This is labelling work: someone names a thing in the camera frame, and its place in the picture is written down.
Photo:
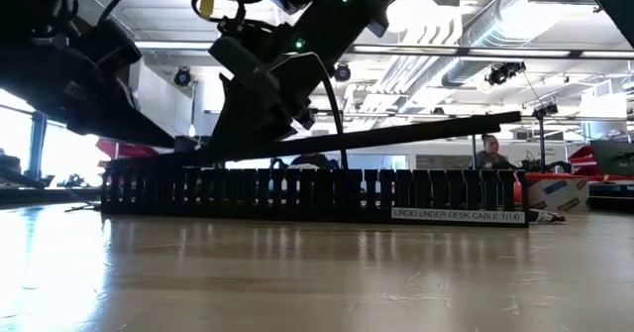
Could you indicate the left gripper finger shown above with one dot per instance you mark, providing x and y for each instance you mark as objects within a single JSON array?
[{"x": 129, "y": 124}]

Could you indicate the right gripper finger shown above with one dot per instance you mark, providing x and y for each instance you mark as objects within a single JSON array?
[
  {"x": 285, "y": 126},
  {"x": 233, "y": 124}
]

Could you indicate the black raceway lid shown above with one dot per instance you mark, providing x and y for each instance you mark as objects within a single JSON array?
[{"x": 421, "y": 130}]

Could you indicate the red bin rack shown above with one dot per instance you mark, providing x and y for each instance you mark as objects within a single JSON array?
[{"x": 124, "y": 149}]

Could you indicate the black ceiling spotlight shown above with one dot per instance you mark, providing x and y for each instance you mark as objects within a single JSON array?
[
  {"x": 182, "y": 77},
  {"x": 343, "y": 72}
]

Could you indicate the background black robot arms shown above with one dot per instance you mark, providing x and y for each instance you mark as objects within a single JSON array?
[{"x": 312, "y": 161}]

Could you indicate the long ceiling light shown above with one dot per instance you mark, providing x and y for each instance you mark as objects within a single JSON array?
[
  {"x": 173, "y": 45},
  {"x": 520, "y": 53}
]

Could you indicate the thin metal pole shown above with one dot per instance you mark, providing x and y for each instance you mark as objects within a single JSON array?
[{"x": 474, "y": 148}]

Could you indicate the person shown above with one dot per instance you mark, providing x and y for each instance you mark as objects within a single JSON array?
[{"x": 490, "y": 156}]

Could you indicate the cardboard box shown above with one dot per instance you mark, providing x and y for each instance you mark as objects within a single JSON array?
[{"x": 555, "y": 195}]

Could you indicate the red workbench top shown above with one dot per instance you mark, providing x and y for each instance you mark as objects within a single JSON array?
[{"x": 569, "y": 177}]

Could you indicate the red storage bins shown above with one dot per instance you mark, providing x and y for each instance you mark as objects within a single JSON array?
[{"x": 582, "y": 159}]

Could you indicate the white hanging board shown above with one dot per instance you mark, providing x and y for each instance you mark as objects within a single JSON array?
[{"x": 602, "y": 105}]

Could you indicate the black equipment case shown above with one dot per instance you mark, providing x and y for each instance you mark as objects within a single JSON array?
[{"x": 614, "y": 158}]

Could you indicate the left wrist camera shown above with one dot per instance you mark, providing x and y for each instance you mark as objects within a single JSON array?
[{"x": 109, "y": 47}]

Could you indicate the blue window post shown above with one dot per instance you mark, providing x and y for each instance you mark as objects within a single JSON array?
[{"x": 37, "y": 146}]

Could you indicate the black aluminium table frame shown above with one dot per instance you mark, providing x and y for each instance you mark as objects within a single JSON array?
[{"x": 49, "y": 195}]

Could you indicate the black overhead camera rig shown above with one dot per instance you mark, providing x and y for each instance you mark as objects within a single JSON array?
[{"x": 502, "y": 73}]

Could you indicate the silver ventilation duct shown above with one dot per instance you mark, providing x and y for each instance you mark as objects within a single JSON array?
[{"x": 515, "y": 15}]

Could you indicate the black camera stand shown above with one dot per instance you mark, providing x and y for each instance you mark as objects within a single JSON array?
[{"x": 542, "y": 139}]

